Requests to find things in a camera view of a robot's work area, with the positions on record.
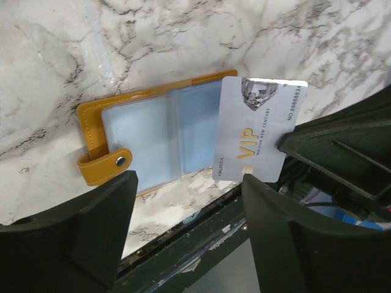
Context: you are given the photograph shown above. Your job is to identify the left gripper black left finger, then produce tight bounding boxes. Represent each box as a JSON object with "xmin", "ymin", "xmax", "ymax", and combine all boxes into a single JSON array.
[{"xmin": 1, "ymin": 171, "xmax": 138, "ymax": 292}]

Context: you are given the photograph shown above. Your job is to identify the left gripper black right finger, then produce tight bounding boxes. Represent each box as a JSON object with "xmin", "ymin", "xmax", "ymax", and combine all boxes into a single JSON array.
[{"xmin": 241, "ymin": 174, "xmax": 390, "ymax": 292}]

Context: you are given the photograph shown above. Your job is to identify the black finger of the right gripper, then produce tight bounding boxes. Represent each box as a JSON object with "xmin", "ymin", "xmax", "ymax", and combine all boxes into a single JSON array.
[{"xmin": 277, "ymin": 87, "xmax": 390, "ymax": 214}]

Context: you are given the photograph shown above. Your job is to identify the mustard yellow card holder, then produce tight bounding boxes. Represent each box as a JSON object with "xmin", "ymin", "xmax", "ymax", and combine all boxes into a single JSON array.
[{"xmin": 76, "ymin": 69, "xmax": 238, "ymax": 195}]

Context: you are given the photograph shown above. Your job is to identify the blue box under table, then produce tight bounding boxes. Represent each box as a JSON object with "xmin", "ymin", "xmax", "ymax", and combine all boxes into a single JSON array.
[{"xmin": 329, "ymin": 207, "xmax": 389, "ymax": 230}]

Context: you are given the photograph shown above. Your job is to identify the black mounting rail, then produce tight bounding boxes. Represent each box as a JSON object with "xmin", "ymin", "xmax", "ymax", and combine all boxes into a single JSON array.
[{"xmin": 112, "ymin": 179, "xmax": 306, "ymax": 293}]

